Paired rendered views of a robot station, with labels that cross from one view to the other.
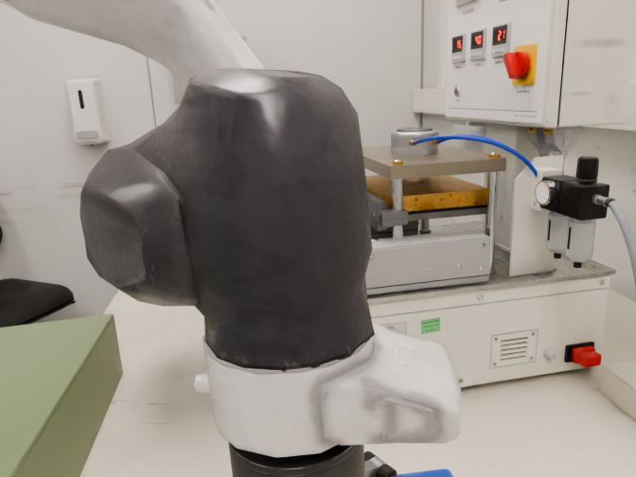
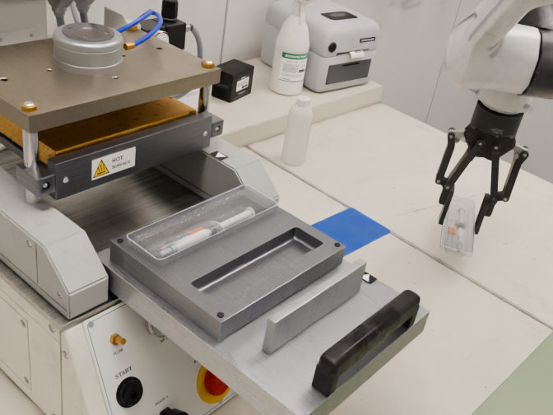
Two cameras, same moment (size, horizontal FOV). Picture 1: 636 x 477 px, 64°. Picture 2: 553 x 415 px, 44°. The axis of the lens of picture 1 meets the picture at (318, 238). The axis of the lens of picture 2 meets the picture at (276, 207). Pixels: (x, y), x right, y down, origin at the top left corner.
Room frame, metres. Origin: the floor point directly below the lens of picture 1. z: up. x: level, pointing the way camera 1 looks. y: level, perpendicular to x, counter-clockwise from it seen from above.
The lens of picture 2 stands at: (1.20, 0.56, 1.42)
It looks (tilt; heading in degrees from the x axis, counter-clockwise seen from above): 31 degrees down; 227
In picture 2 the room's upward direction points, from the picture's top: 10 degrees clockwise
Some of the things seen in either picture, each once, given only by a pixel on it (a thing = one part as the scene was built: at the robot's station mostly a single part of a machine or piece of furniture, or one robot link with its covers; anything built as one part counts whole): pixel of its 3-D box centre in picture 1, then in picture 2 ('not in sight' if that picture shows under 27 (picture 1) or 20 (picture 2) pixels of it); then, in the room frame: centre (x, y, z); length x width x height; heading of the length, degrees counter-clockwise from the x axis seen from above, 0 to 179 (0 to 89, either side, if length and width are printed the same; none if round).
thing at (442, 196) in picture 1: (415, 178); (94, 95); (0.86, -0.17, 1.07); 0.22 x 0.17 x 0.10; 11
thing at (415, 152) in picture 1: (436, 167); (85, 71); (0.85, -0.20, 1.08); 0.31 x 0.24 x 0.13; 11
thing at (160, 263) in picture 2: not in sight; (206, 226); (0.82, 0.04, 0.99); 0.18 x 0.06 x 0.02; 11
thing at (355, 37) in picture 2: not in sight; (320, 42); (0.00, -0.67, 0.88); 0.25 x 0.20 x 0.17; 92
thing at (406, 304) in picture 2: not in sight; (370, 338); (0.78, 0.27, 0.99); 0.15 x 0.02 x 0.04; 11
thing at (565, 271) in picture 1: (431, 254); (72, 183); (0.87, -0.20, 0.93); 0.46 x 0.35 x 0.01; 101
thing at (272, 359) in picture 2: not in sight; (262, 282); (0.81, 0.13, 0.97); 0.30 x 0.22 x 0.08; 101
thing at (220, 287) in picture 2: not in sight; (231, 252); (0.82, 0.09, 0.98); 0.20 x 0.17 x 0.03; 11
